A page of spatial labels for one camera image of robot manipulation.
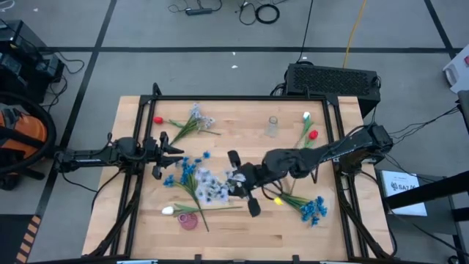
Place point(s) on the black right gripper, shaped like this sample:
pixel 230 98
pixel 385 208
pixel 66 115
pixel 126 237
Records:
pixel 251 176

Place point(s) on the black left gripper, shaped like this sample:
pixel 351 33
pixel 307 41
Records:
pixel 159 157

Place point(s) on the blue artificial flower bunch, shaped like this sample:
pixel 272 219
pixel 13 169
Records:
pixel 311 210
pixel 188 172

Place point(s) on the white artificial flower bunch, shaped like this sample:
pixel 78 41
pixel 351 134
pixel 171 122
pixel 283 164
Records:
pixel 210 187
pixel 199 119

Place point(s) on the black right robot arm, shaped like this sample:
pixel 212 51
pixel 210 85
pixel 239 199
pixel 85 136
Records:
pixel 329 152

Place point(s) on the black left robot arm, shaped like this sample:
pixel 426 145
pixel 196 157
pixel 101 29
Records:
pixel 91 155

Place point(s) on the clear glass vase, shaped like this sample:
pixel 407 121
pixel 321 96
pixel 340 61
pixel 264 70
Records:
pixel 271 128

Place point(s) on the pink glass vase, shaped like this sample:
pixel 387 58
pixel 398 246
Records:
pixel 188 221

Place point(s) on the white table edge label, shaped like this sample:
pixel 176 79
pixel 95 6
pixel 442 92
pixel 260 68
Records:
pixel 340 262
pixel 137 262

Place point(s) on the black computer case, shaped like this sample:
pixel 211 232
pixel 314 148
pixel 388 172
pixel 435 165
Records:
pixel 329 82

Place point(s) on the black power strip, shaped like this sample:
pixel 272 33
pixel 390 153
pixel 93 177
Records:
pixel 198 11

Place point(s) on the orange vacuum cleaner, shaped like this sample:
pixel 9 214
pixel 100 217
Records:
pixel 25 132

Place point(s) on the white printed paper sheet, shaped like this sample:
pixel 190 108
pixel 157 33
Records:
pixel 403 192

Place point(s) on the black equipment case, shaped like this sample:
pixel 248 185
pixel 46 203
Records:
pixel 22 62

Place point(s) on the white box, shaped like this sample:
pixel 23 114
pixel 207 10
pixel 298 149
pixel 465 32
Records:
pixel 458 69

